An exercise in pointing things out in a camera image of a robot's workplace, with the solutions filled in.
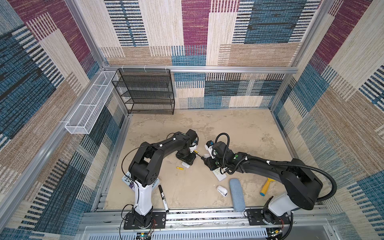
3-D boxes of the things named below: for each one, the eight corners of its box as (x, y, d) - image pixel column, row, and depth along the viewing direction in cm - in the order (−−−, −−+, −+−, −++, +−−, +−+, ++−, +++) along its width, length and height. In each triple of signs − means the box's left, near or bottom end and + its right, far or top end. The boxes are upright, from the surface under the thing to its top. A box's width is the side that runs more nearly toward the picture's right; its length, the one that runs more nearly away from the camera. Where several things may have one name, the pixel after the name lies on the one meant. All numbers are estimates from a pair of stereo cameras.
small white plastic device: (215, 189, 83) (216, 188, 81) (218, 185, 85) (219, 183, 83) (225, 197, 81) (226, 196, 78) (228, 193, 82) (229, 191, 80)
